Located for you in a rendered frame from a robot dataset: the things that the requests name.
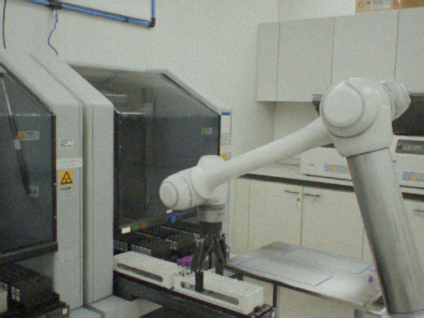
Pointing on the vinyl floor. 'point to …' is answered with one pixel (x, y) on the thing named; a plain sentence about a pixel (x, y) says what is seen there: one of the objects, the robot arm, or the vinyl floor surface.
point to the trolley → (311, 275)
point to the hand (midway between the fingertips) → (209, 281)
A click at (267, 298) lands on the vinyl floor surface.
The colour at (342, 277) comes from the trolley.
